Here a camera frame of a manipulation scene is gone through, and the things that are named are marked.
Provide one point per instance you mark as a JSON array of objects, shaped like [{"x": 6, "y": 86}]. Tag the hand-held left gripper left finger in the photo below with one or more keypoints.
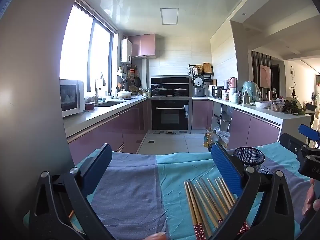
[{"x": 96, "y": 165}]

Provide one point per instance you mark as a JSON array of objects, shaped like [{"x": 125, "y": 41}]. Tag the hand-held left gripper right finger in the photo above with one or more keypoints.
[{"x": 225, "y": 165}]

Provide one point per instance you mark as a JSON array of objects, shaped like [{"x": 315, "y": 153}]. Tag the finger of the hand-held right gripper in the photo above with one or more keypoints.
[
  {"x": 287, "y": 140},
  {"x": 308, "y": 131}
]

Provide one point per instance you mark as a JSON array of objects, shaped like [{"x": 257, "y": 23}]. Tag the black mesh utensil holder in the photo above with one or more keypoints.
[{"x": 250, "y": 155}]

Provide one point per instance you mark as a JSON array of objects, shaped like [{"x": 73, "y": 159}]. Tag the bunch of wooden chopsticks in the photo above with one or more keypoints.
[{"x": 200, "y": 205}]

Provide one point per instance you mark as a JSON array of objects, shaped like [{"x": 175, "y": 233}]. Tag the person's right hand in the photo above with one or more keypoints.
[{"x": 311, "y": 200}]

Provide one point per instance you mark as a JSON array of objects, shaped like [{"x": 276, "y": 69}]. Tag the person's left hand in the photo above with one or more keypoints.
[{"x": 157, "y": 236}]

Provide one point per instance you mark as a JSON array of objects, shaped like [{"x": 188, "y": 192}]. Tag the leafy green vegetables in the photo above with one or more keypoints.
[{"x": 292, "y": 107}]

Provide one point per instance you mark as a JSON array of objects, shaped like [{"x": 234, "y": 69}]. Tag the pink base cabinets with sink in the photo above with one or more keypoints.
[{"x": 100, "y": 132}]

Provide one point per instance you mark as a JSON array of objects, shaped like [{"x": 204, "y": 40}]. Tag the clear food basket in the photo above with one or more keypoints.
[{"x": 277, "y": 106}]

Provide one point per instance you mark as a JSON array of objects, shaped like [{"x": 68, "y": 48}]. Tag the pink base cabinets peninsula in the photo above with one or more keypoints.
[{"x": 250, "y": 130}]

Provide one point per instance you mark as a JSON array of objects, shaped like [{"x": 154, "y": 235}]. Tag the white bowl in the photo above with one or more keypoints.
[{"x": 262, "y": 104}]

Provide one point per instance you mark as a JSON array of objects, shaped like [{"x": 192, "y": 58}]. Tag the teal and grey tablecloth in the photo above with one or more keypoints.
[{"x": 140, "y": 192}]

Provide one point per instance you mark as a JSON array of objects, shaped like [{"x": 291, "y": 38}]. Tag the dark red bowl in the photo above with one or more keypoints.
[{"x": 89, "y": 107}]

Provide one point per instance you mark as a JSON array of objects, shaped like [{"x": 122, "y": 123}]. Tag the steel thermos bottle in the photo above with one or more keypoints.
[{"x": 245, "y": 98}]

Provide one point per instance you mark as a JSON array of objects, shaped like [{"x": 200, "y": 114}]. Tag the teal wrapped appliance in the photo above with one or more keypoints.
[{"x": 251, "y": 90}]

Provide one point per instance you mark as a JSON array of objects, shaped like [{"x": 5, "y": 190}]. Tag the white countertop appliance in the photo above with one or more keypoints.
[{"x": 72, "y": 97}]

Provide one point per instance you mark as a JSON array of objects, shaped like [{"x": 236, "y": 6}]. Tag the black built-in oven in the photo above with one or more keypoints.
[{"x": 170, "y": 117}]

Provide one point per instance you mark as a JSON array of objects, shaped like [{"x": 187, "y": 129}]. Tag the stainless steel pot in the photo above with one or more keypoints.
[{"x": 217, "y": 92}]

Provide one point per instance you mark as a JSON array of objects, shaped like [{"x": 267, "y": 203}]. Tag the white casserole pot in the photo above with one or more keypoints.
[{"x": 123, "y": 94}]

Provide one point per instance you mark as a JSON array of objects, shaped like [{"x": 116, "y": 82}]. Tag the pink kettle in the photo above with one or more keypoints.
[{"x": 233, "y": 82}]

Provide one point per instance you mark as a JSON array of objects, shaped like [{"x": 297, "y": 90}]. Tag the silver rice cooker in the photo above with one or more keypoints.
[{"x": 199, "y": 85}]

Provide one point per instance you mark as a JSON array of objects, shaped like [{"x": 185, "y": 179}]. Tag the black wok with lid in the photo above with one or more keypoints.
[
  {"x": 180, "y": 90},
  {"x": 160, "y": 90}
]

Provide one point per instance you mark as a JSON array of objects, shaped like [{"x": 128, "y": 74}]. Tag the steel stovetop kettle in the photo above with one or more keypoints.
[{"x": 147, "y": 92}]

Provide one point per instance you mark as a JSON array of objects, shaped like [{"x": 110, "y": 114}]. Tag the black range hood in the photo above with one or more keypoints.
[{"x": 170, "y": 80}]

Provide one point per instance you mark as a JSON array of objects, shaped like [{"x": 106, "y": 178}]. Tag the kitchen window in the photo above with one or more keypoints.
[{"x": 75, "y": 50}]

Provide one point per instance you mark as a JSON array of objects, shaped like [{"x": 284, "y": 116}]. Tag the white water heater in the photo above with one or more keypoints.
[{"x": 126, "y": 51}]

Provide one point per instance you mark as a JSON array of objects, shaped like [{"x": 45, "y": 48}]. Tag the square ceiling light panel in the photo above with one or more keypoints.
[{"x": 170, "y": 16}]

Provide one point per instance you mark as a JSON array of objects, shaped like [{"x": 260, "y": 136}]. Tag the pink wall picture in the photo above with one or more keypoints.
[{"x": 265, "y": 76}]

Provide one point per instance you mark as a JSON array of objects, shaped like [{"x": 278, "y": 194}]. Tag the black wall rack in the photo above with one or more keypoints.
[{"x": 206, "y": 68}]

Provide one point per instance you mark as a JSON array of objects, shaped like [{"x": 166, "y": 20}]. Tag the pink wall cabinet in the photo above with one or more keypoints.
[{"x": 147, "y": 45}]

